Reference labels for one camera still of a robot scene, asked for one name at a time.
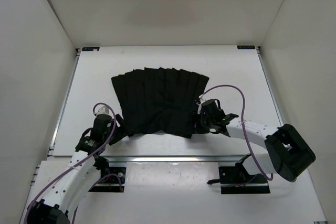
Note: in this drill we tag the black pleated skirt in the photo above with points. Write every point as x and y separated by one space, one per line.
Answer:
158 100

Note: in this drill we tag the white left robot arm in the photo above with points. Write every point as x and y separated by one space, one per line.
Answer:
59 200

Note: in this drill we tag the left corner marker sticker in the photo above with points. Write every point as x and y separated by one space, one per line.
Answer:
90 48

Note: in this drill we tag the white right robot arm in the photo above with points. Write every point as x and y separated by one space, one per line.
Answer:
272 150

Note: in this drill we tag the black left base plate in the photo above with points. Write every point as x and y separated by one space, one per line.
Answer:
113 179

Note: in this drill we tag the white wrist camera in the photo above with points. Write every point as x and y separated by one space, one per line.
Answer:
102 110
199 102

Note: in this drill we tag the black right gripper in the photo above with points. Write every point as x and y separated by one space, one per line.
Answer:
197 128

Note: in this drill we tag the aluminium table edge rail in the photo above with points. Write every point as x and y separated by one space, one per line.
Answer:
174 159

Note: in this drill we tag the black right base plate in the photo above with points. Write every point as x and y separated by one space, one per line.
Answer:
233 181

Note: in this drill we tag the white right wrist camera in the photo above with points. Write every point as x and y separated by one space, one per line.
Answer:
199 102

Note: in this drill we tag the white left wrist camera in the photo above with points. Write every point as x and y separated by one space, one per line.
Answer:
102 110

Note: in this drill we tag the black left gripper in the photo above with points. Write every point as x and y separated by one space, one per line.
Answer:
122 130

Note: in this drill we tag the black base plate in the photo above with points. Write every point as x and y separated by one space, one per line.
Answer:
233 181
113 179

